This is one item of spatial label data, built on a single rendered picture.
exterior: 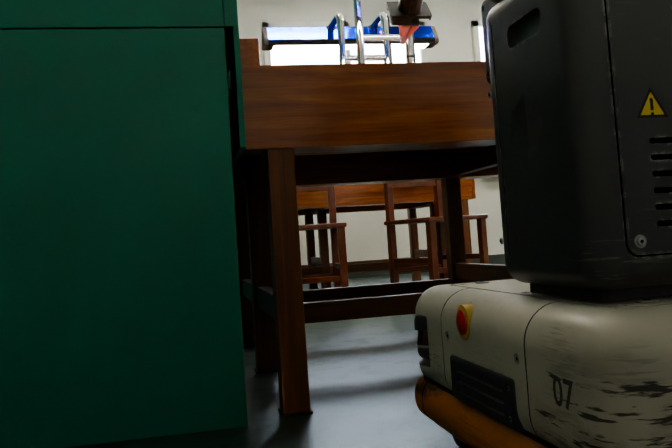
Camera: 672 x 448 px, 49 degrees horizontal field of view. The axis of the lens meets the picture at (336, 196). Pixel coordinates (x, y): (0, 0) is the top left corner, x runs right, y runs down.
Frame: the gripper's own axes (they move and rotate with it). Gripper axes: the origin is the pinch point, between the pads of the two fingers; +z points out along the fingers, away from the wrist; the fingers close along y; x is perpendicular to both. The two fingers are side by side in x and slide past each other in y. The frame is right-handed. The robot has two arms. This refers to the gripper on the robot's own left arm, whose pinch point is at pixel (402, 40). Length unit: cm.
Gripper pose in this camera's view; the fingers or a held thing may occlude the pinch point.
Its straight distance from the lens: 191.7
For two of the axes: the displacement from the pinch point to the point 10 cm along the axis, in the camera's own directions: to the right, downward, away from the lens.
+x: 1.8, 7.1, -6.8
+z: -1.1, 7.0, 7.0
